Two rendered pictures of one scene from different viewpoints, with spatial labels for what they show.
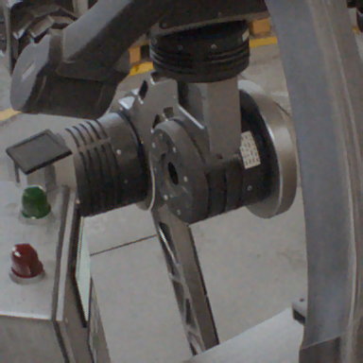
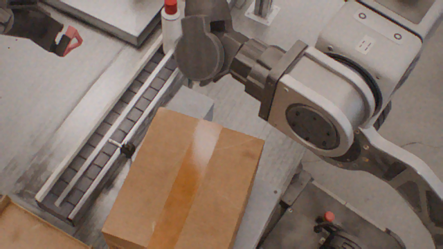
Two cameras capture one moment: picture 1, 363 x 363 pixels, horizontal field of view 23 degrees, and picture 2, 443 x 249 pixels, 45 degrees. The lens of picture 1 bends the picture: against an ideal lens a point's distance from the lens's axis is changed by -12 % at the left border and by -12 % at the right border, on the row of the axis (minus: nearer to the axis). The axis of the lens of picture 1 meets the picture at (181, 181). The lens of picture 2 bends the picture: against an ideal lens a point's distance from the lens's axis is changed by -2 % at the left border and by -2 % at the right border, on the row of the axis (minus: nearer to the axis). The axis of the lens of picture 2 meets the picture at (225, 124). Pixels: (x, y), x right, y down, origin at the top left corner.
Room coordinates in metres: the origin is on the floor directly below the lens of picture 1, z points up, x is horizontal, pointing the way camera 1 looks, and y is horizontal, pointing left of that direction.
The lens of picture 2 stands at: (1.52, -0.63, 2.12)
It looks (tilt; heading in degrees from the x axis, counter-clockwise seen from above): 60 degrees down; 144
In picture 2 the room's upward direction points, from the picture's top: 7 degrees clockwise
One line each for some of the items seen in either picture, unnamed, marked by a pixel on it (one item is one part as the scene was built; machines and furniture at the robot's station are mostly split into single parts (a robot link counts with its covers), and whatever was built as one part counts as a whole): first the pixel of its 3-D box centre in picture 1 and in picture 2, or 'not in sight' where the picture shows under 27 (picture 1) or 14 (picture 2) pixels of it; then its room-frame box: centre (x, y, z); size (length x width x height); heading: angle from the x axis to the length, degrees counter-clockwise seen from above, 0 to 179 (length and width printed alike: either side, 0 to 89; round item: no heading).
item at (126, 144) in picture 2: not in sight; (121, 154); (0.90, -0.50, 0.91); 0.07 x 0.03 x 0.16; 33
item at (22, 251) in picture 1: (25, 259); not in sight; (0.48, 0.11, 1.49); 0.03 x 0.03 x 0.02
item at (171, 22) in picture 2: not in sight; (171, 27); (0.65, -0.23, 0.98); 0.05 x 0.05 x 0.20
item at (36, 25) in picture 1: (46, 38); not in sight; (0.94, 0.15, 1.45); 0.09 x 0.08 x 0.12; 114
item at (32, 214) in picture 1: (34, 201); not in sight; (0.55, 0.11, 1.49); 0.03 x 0.03 x 0.02
